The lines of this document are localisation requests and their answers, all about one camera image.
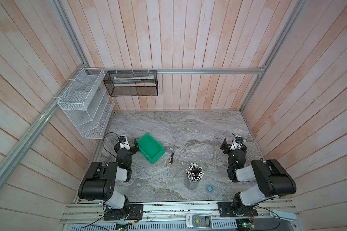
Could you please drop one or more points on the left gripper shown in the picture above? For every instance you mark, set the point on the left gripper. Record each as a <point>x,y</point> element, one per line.
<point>126,148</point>

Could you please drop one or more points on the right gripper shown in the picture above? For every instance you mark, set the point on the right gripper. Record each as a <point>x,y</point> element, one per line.
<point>234,149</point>

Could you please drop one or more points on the green plastic bin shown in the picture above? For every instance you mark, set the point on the green plastic bin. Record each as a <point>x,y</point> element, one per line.
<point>150,148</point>

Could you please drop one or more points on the black yellow screwdriver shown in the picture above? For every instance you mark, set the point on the black yellow screwdriver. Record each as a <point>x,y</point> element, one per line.
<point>172,155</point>

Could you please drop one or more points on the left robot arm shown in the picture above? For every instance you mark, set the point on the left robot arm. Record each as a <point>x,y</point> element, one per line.
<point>99,181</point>

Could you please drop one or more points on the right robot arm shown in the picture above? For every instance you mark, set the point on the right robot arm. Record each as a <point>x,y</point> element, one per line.
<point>270,177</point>

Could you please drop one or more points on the cup of pens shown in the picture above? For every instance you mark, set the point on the cup of pens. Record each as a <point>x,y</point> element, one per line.
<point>194,174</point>

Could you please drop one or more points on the blue tape roll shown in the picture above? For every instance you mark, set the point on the blue tape roll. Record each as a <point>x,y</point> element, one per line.
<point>209,188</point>

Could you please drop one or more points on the black mesh basket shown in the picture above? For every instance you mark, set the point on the black mesh basket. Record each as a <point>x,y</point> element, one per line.
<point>131,83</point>

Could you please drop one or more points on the white remote control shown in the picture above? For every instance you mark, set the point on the white remote control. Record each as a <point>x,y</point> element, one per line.
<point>199,221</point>

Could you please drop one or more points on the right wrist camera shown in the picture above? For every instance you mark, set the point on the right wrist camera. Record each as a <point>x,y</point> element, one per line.
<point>239,140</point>

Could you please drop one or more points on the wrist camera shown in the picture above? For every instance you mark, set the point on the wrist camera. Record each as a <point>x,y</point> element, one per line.
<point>123,139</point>
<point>239,140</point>

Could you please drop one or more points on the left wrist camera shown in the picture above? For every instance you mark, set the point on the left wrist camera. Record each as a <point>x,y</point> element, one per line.
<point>123,139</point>

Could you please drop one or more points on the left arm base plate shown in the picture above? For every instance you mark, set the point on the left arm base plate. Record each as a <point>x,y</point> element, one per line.
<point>128,212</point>

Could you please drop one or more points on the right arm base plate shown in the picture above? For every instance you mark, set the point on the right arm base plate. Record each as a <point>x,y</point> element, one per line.
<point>231,209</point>

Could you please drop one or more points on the white wire shelf rack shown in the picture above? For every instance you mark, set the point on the white wire shelf rack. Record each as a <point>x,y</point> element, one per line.
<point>86,103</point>

